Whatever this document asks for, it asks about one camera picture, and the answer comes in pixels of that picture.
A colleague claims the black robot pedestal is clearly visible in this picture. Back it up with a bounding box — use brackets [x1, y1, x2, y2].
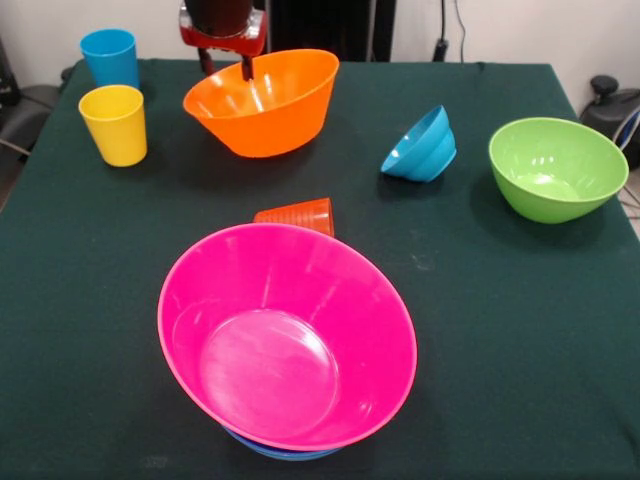
[249, 0, 397, 63]

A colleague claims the magenta pink plastic bowl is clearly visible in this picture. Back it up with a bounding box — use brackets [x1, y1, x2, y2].
[157, 222, 419, 452]

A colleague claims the lime green plastic bowl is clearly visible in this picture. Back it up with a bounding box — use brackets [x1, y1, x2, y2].
[488, 117, 630, 225]

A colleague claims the orange plastic bowl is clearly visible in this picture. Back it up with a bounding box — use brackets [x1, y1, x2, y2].
[182, 48, 341, 159]

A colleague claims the tangle of floor cables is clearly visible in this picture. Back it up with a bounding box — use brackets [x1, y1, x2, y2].
[612, 107, 640, 211]

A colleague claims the small cyan plastic bowl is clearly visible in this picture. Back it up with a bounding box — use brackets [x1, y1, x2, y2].
[380, 104, 458, 184]

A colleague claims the gray pedestal foot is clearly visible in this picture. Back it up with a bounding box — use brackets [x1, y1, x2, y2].
[0, 82, 66, 151]
[579, 74, 640, 169]

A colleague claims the red-orange plastic cup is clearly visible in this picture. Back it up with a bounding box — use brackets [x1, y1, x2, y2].
[253, 196, 336, 239]

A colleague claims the yellow plastic cup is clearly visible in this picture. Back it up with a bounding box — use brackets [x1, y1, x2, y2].
[78, 84, 149, 168]

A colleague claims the dark green tablecloth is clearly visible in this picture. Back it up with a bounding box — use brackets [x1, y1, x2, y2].
[0, 58, 640, 480]

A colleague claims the large blue plastic bowl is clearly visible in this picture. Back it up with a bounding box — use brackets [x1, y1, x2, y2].
[222, 424, 347, 462]

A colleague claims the light blue plastic cup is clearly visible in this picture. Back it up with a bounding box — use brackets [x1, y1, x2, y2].
[79, 28, 141, 90]

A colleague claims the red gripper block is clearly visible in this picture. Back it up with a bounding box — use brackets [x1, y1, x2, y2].
[178, 0, 268, 82]

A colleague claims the black hanging wall cable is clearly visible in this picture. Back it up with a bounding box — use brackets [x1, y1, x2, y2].
[431, 0, 469, 64]

